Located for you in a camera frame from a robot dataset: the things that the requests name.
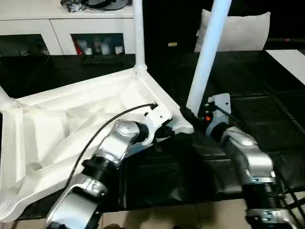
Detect white plastic table leg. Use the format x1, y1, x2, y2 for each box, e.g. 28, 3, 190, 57
0, 86, 17, 111
186, 0, 233, 116
132, 0, 148, 75

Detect white plastic table top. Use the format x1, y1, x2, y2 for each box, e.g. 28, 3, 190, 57
0, 64, 195, 222

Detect black work mat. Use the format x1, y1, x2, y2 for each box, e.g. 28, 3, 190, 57
0, 49, 305, 215

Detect black cabinet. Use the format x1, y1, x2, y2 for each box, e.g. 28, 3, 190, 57
133, 0, 213, 58

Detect grey cushion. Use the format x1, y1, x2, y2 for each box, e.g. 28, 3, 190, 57
194, 10, 271, 53

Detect white board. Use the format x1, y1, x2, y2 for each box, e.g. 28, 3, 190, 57
264, 49, 305, 86

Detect dark gear on cabinet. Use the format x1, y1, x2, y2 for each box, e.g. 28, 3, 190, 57
61, 0, 133, 13

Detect white cabinet with glass doors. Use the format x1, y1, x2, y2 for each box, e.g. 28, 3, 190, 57
0, 0, 136, 56

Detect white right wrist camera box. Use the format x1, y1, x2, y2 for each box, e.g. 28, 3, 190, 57
203, 94, 231, 125

